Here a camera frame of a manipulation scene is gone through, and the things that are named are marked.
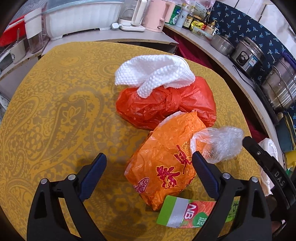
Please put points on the red plastic bag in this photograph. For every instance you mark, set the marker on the red plastic bag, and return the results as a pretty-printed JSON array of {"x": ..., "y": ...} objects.
[{"x": 147, "y": 113}]

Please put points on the white spray bottle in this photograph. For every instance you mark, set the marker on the white spray bottle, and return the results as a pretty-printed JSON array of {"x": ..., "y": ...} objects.
[{"x": 182, "y": 16}]

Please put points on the white lidded glass jar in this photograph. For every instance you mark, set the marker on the white lidded glass jar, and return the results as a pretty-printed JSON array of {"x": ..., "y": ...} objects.
[{"x": 33, "y": 27}]

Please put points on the white glass kettle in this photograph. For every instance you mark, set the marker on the white glass kettle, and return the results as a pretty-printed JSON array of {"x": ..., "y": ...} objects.
[{"x": 131, "y": 16}]

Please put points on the large steel steamer pot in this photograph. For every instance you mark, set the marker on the large steel steamer pot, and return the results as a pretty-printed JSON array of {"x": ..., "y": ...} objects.
[{"x": 279, "y": 85}]

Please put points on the blue yellow stacked basins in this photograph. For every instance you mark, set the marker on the blue yellow stacked basins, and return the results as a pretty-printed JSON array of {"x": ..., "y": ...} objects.
[{"x": 286, "y": 132}]

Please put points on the pink electric kettle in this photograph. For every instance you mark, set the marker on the pink electric kettle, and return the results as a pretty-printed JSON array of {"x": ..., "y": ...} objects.
[{"x": 156, "y": 15}]

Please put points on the dark soy sauce bottle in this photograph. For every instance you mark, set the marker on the dark soy sauce bottle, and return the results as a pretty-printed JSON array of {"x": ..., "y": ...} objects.
[{"x": 189, "y": 18}]

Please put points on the black induction cooktop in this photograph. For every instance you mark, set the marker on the black induction cooktop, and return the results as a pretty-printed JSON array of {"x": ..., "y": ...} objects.
[{"x": 265, "y": 103}]

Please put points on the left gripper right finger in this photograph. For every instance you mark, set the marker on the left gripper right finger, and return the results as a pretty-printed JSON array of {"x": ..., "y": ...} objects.
[{"x": 240, "y": 211}]

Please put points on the small steel lidded pot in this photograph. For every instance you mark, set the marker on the small steel lidded pot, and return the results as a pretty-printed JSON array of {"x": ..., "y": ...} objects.
[{"x": 222, "y": 45}]

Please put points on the red velvet cloth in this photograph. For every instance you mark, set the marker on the red velvet cloth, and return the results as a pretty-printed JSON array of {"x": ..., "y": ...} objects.
[{"x": 188, "y": 50}]

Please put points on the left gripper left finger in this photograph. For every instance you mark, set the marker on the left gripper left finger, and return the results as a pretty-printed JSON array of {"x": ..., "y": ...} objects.
[{"x": 46, "y": 219}]

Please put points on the steel rice cooker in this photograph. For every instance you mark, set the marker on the steel rice cooker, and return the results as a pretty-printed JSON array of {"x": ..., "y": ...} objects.
[{"x": 247, "y": 56}]

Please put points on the white dish rack box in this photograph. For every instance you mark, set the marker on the white dish rack box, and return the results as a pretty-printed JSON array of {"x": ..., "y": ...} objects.
[{"x": 66, "y": 17}]

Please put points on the yellow seasoning packet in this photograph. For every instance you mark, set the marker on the yellow seasoning packet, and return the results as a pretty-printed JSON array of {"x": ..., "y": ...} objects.
[{"x": 196, "y": 24}]

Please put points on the green white canister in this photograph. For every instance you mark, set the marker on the green white canister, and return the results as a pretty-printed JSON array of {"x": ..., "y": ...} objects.
[{"x": 175, "y": 15}]

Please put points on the white paper towel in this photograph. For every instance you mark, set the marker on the white paper towel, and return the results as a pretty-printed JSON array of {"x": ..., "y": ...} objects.
[{"x": 148, "y": 72}]

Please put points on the navy floral cloth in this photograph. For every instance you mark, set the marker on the navy floral cloth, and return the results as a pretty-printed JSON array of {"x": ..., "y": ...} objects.
[{"x": 237, "y": 25}]

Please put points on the yellow paisley tablecloth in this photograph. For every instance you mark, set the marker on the yellow paisley tablecloth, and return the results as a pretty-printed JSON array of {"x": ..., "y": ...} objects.
[{"x": 60, "y": 118}]

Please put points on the clear plastic bag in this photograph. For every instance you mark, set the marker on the clear plastic bag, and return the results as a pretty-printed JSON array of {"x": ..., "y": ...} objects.
[{"x": 217, "y": 144}]

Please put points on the green NB drink carton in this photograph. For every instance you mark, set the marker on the green NB drink carton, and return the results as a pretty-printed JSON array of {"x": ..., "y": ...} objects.
[{"x": 177, "y": 212}]

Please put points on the orange printed plastic bag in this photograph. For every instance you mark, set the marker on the orange printed plastic bag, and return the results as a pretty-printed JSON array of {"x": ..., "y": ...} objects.
[{"x": 162, "y": 165}]

